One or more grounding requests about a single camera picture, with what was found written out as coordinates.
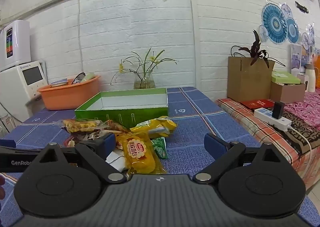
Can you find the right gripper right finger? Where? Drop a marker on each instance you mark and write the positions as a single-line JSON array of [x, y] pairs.
[[227, 156]]

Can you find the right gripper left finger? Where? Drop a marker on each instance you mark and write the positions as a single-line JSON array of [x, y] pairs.
[[95, 153]]

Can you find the clear cookie snack bag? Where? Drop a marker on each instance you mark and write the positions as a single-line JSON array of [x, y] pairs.
[[74, 126]]

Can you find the yellow bread snack packet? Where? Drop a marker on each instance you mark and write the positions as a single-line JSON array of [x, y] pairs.
[[140, 156]]

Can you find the green snack packet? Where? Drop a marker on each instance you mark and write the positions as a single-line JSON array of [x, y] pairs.
[[160, 147]]

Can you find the yellow snack bag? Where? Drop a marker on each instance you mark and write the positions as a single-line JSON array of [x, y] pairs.
[[158, 127]]

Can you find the person's left hand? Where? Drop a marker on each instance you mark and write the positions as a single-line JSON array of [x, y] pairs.
[[2, 190]]

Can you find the blue checked tablecloth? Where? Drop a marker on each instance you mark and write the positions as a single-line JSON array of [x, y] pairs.
[[58, 189]]

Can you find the green open cardboard box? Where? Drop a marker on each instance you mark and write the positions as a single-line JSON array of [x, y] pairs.
[[127, 107]]

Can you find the red booklet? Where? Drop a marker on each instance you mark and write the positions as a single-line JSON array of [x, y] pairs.
[[256, 104]]

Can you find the orange plastic basin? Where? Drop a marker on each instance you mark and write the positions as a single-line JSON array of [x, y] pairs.
[[69, 96]]

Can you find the white power strip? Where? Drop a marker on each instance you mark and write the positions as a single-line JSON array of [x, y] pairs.
[[265, 115]]

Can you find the black power adapter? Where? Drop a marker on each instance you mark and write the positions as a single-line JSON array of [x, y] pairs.
[[278, 110]]

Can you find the metal bowl in basin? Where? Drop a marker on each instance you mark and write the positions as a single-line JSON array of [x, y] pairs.
[[78, 78]]

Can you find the brown paper bag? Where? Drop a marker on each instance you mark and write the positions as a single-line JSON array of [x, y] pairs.
[[248, 82]]

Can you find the white appliance with screen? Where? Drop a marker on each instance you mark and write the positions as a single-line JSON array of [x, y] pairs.
[[19, 90]]

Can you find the orange plaid cloth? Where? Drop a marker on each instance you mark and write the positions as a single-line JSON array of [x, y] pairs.
[[290, 144]]

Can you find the glass vase with orchid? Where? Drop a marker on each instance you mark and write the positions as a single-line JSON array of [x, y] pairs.
[[142, 67]]

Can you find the small cardboard box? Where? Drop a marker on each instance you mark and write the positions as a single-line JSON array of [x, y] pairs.
[[287, 93]]

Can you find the pink patterned cloth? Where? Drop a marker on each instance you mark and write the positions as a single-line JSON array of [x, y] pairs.
[[308, 110]]

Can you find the green flat box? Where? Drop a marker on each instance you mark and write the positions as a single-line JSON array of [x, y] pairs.
[[282, 77]]

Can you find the dark purple plant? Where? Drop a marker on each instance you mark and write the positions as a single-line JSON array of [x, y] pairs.
[[255, 52]]

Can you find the white water purifier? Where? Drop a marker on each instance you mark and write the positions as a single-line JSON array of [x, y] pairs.
[[15, 44]]

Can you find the white thermos bottle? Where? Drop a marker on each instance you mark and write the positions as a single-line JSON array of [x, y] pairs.
[[310, 72]]

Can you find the blue fan wall decoration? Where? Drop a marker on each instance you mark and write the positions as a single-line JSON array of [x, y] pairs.
[[278, 24]]

